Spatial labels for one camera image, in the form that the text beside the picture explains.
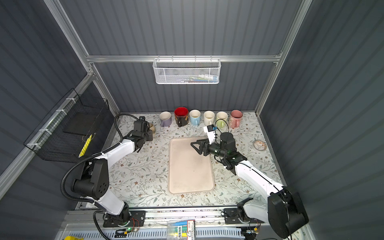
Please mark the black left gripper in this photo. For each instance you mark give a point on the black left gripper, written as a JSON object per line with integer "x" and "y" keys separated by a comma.
{"x": 144, "y": 135}

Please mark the purple ceramic mug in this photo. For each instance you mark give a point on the purple ceramic mug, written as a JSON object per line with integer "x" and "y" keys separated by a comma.
{"x": 166, "y": 119}

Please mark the light blue mug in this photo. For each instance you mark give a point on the light blue mug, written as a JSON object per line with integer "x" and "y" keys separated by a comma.
{"x": 195, "y": 117}

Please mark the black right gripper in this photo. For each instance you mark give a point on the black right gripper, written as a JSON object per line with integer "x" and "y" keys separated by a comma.
{"x": 206, "y": 147}

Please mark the light green mug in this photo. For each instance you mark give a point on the light green mug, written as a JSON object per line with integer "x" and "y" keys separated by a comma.
{"x": 222, "y": 118}

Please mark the clear box of markers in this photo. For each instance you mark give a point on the clear box of markers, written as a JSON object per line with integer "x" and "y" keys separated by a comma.
{"x": 181, "y": 230}

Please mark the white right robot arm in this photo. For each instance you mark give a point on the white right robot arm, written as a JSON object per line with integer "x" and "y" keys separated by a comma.
{"x": 284, "y": 210}

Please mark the black floral mug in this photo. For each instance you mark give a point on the black floral mug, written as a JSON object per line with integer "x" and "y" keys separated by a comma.
{"x": 181, "y": 116}

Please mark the clear tape roll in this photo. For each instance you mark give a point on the clear tape roll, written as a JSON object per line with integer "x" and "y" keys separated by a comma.
{"x": 260, "y": 145}

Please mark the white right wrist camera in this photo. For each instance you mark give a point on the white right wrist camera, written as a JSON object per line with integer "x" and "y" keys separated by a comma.
{"x": 210, "y": 130}

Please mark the white wire basket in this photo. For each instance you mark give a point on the white wire basket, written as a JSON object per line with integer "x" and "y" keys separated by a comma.
{"x": 187, "y": 71}

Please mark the black wire basket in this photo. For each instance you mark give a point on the black wire basket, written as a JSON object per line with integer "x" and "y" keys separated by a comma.
{"x": 62, "y": 137}

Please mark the pink ceramic mug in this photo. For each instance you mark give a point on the pink ceramic mug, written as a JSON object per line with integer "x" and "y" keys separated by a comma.
{"x": 235, "y": 118}

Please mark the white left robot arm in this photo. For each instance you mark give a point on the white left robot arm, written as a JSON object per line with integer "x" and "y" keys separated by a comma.
{"x": 93, "y": 185}

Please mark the white ceramic mug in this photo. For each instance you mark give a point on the white ceramic mug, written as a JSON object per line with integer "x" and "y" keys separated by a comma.
{"x": 209, "y": 118}

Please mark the beige plastic tray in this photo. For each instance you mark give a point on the beige plastic tray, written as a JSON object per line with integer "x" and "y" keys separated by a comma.
{"x": 189, "y": 172}

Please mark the yellow marker pen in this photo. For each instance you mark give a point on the yellow marker pen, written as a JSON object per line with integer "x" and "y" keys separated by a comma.
{"x": 85, "y": 146}

